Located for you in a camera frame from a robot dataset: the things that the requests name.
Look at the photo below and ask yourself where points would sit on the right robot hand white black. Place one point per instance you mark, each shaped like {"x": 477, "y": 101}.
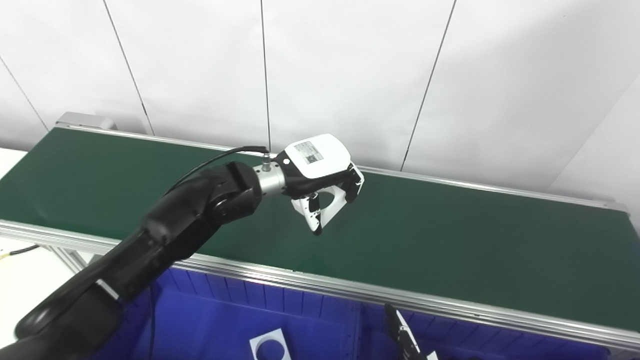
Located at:
{"x": 407, "y": 340}

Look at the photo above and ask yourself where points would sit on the grey conveyor end housing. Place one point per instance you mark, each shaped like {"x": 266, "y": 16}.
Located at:
{"x": 85, "y": 121}

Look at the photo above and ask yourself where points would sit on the aluminium conveyor leg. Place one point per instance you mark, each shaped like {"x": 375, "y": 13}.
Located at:
{"x": 67, "y": 257}

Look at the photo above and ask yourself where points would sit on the white square part round hole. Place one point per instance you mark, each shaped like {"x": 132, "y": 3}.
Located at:
{"x": 337, "y": 204}
{"x": 257, "y": 349}

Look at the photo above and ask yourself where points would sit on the green conveyor belt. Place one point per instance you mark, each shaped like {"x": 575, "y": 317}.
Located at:
{"x": 400, "y": 300}
{"x": 450, "y": 240}

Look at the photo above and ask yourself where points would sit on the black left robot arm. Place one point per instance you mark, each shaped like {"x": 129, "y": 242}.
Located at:
{"x": 165, "y": 235}

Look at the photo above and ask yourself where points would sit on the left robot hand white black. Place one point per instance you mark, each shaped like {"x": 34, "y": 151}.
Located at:
{"x": 320, "y": 155}

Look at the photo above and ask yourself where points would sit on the blue plastic bin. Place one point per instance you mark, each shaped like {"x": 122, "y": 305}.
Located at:
{"x": 215, "y": 320}
{"x": 475, "y": 345}

